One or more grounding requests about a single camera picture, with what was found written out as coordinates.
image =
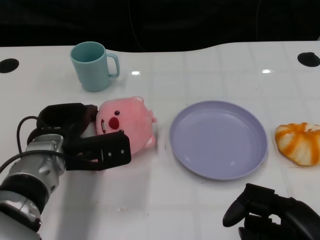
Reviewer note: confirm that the purple plate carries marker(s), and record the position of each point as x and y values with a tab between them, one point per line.
217	140

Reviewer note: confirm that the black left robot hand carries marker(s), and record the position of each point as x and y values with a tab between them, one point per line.
100	147

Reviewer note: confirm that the pink plush doll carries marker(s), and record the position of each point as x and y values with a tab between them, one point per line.
132	120

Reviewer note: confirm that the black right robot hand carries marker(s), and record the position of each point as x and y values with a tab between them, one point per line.
275	215

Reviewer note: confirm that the black table grommet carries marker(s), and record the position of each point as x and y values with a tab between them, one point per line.
308	59
8	65

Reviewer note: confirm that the black backdrop curtain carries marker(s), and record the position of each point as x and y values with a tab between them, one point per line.
160	20

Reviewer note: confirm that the teal plastic mug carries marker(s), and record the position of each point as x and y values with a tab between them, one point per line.
92	72

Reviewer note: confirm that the orange striped bread toy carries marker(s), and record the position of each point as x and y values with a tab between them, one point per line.
297	147

